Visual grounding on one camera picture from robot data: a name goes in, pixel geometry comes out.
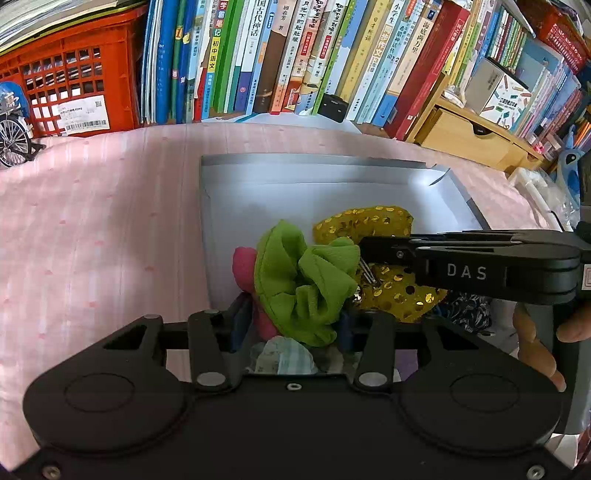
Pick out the pink tablecloth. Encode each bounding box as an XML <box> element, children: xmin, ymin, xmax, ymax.
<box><xmin>0</xmin><ymin>121</ymin><xmax>580</xmax><ymax>464</ymax></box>

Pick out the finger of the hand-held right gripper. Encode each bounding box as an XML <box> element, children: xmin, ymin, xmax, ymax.
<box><xmin>359</xmin><ymin>235</ymin><xmax>419</xmax><ymax>276</ymax></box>
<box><xmin>409</xmin><ymin>229</ymin><xmax>523</xmax><ymax>247</ymax></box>

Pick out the row of blue-spined books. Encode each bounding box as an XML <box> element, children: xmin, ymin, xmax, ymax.
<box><xmin>507</xmin><ymin>36</ymin><xmax>583</xmax><ymax>149</ymax></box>

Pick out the red plastic basket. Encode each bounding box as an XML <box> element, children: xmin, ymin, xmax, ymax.
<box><xmin>516</xmin><ymin>0</ymin><xmax>591</xmax><ymax>75</ymax></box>

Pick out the blue floral drawstring pouch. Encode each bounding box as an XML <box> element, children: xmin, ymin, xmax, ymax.
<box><xmin>433</xmin><ymin>294</ymin><xmax>493</xmax><ymax>334</ymax></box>

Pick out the stack of flat books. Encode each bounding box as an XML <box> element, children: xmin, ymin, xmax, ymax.
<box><xmin>0</xmin><ymin>0</ymin><xmax>149</xmax><ymax>47</ymax></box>

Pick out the green checked cloth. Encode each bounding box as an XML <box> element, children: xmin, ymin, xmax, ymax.
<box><xmin>250</xmin><ymin>335</ymin><xmax>320</xmax><ymax>376</ymax></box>

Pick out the gold sequin scrunchie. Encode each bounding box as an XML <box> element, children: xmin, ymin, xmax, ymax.
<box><xmin>312</xmin><ymin>204</ymin><xmax>450</xmax><ymax>323</ymax></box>

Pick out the miniature black bicycle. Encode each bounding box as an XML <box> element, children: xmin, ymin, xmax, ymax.
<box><xmin>0</xmin><ymin>82</ymin><xmax>47</xmax><ymax>170</ymax></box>

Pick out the wooden drawer organizer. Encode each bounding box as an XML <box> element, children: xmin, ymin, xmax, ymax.
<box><xmin>405</xmin><ymin>73</ymin><xmax>546</xmax><ymax>175</ymax></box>

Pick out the red plastic crate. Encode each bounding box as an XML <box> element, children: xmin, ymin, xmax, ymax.
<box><xmin>0</xmin><ymin>4</ymin><xmax>149</xmax><ymax>138</ymax></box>

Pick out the clear plastic bag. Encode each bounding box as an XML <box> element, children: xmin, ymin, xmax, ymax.
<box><xmin>507</xmin><ymin>166</ymin><xmax>583</xmax><ymax>232</ymax></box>

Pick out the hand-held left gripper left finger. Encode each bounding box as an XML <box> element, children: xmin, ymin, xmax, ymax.
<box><xmin>102</xmin><ymin>295</ymin><xmax>252</xmax><ymax>392</ymax></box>

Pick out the row of slim colourful books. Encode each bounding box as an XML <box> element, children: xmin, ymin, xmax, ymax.
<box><xmin>553</xmin><ymin>91</ymin><xmax>591</xmax><ymax>155</ymax></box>

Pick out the green fabric toy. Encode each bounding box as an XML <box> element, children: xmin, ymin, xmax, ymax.
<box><xmin>232</xmin><ymin>220</ymin><xmax>362</xmax><ymax>348</ymax></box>

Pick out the person's right hand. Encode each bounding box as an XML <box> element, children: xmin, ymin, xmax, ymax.
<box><xmin>512</xmin><ymin>301</ymin><xmax>591</xmax><ymax>394</ymax></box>

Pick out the row of green paperback books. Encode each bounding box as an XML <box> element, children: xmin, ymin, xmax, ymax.
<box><xmin>443</xmin><ymin>0</ymin><xmax>528</xmax><ymax>89</ymax></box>

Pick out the row of tall picture books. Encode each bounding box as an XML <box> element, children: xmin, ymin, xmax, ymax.
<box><xmin>140</xmin><ymin>0</ymin><xmax>472</xmax><ymax>140</ymax></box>

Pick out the blue alien plush toy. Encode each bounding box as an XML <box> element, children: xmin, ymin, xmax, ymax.
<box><xmin>555</xmin><ymin>124</ymin><xmax>583</xmax><ymax>205</ymax></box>

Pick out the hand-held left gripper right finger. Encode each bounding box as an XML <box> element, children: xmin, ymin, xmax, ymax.
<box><xmin>339</xmin><ymin>309</ymin><xmax>504</xmax><ymax>392</ymax></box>

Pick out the white printed cardboard box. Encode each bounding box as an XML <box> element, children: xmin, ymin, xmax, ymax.
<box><xmin>463</xmin><ymin>56</ymin><xmax>530</xmax><ymax>133</ymax></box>

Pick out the small black box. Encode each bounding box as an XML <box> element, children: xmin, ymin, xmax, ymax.
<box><xmin>318</xmin><ymin>93</ymin><xmax>349</xmax><ymax>123</ymax></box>

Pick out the white shallow box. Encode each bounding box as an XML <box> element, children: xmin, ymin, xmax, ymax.
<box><xmin>198</xmin><ymin>154</ymin><xmax>493</xmax><ymax>317</ymax></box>

